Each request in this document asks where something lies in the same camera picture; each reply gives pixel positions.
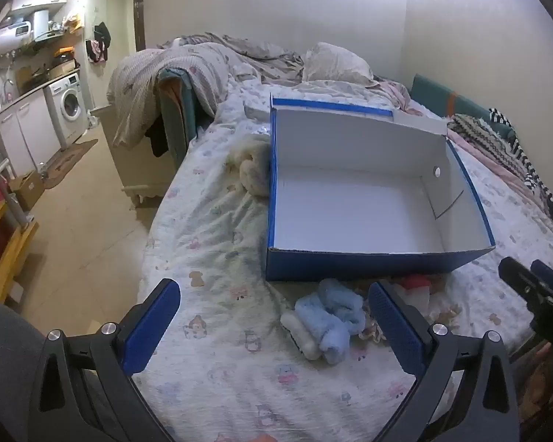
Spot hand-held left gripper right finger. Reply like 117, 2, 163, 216
368, 280, 521, 442

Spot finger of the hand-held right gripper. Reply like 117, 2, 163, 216
530, 260, 553, 302
498, 257, 542, 307

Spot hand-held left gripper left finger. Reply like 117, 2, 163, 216
28, 278, 181, 442

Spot beige patterned scrunchie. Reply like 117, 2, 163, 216
357, 315, 389, 344

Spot clear plastic bag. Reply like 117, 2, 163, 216
392, 275, 448, 309

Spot cream scrunchie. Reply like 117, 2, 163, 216
431, 304, 464, 327

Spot blue cardboard box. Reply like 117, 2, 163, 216
265, 93, 496, 283

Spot light blue fluffy sock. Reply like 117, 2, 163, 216
295, 295, 351, 364
318, 278, 367, 334

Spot white rolled sock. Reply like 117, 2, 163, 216
280, 312, 321, 360

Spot bed with printed sheet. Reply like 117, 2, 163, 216
131, 32, 553, 442

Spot black white striped cloth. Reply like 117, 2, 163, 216
488, 108, 553, 228

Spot patterned knit blanket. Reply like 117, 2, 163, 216
447, 113, 535, 171

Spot person's grey clothing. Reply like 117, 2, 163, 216
0, 299, 47, 442

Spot yellow rack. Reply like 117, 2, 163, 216
0, 193, 40, 302

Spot brown floor mat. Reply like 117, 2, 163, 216
41, 139, 98, 189

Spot dark hanging cloth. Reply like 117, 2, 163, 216
145, 117, 171, 157

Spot cream fluffy plush toy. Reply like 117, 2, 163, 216
225, 134, 272, 196

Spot teal headboard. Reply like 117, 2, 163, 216
412, 74, 517, 143

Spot teal footboard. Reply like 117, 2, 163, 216
157, 68, 200, 166

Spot white kitchen cabinet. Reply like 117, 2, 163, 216
0, 90, 62, 176

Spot white washing machine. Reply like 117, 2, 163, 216
44, 74, 90, 148

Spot grey printed quilt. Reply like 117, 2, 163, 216
107, 32, 305, 148

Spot beige pillow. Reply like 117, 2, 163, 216
302, 42, 375, 86

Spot pink hanging garment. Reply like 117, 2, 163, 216
87, 39, 108, 63

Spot dark hanging garment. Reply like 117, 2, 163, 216
93, 21, 112, 49

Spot dark door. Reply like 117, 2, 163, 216
133, 0, 147, 51

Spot white water heater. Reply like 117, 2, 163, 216
0, 23, 33, 53

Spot white cylinder appliance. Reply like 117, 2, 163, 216
33, 9, 51, 40

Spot cream bed frame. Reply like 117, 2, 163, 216
102, 106, 176, 203

